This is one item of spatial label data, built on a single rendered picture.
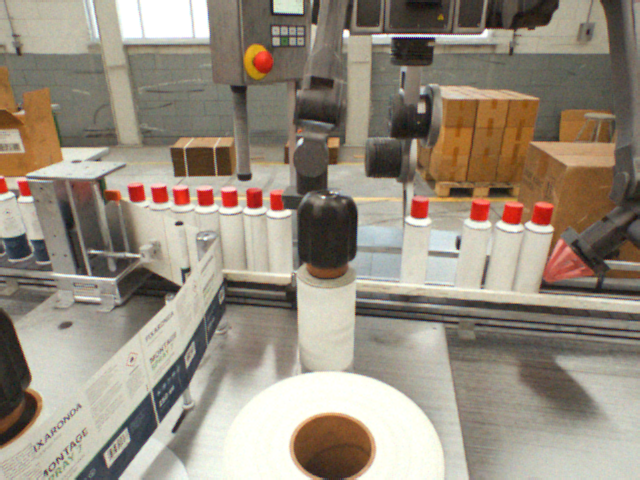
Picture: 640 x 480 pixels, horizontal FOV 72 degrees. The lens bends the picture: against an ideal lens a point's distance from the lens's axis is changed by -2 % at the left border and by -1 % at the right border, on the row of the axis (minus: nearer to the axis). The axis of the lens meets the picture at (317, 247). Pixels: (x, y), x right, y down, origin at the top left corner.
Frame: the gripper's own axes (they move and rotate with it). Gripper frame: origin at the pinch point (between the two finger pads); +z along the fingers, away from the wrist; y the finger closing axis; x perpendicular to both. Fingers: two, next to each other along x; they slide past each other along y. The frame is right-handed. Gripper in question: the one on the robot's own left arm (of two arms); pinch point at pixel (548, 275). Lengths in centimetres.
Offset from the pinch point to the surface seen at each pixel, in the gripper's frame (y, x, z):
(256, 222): 2, -50, 32
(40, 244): 2, -84, 72
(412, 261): 2.4, -21.8, 15.6
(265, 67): 0, -67, 7
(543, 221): 1.0, -10.5, -6.6
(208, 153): -362, -122, 202
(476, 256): 2.1, -13.9, 6.3
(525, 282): 1.9, -3.0, 3.6
